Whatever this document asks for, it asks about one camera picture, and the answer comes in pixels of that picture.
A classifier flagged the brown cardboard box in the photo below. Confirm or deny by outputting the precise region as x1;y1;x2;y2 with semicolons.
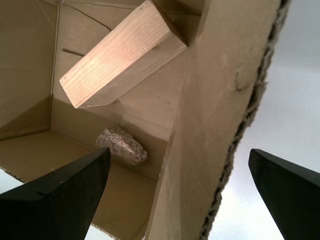
0;0;293;240

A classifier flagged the speckled granite rock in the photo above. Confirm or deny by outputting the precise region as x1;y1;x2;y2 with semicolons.
95;127;148;167

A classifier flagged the light wooden block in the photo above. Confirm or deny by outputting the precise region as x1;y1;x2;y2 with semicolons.
59;0;189;109

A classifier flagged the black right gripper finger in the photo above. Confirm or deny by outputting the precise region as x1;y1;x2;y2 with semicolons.
248;148;320;240
0;146;112;240

